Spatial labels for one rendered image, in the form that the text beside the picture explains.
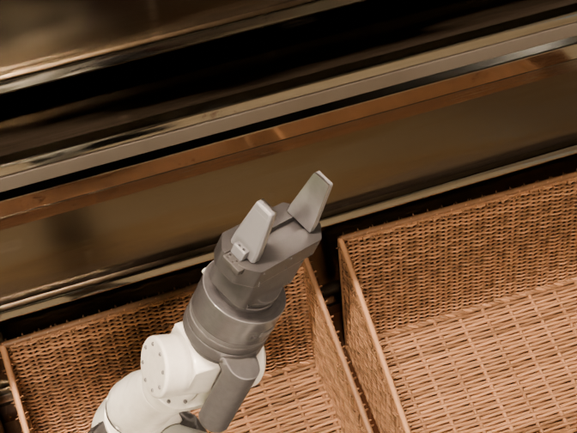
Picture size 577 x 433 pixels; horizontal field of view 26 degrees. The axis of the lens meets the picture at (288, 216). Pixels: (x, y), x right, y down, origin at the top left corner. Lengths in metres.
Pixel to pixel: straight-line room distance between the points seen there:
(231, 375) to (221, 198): 0.83
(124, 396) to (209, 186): 0.65
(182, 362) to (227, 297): 0.11
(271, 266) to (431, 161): 1.03
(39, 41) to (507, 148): 0.91
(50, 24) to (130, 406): 0.51
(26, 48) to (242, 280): 0.60
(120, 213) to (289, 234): 0.84
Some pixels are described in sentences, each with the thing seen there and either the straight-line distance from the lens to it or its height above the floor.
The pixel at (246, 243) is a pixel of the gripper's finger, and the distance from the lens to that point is 1.15.
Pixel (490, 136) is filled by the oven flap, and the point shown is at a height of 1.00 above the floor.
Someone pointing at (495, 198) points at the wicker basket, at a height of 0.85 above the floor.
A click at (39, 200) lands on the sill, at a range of 1.92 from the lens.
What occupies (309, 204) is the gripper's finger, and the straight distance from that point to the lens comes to 1.20.
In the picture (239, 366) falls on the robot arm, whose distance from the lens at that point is 1.26.
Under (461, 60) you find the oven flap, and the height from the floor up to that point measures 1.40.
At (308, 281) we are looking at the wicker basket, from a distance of 2.20.
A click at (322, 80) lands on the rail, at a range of 1.67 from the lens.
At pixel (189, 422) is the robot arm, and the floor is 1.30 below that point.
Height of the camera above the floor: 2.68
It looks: 55 degrees down
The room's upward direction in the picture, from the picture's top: straight up
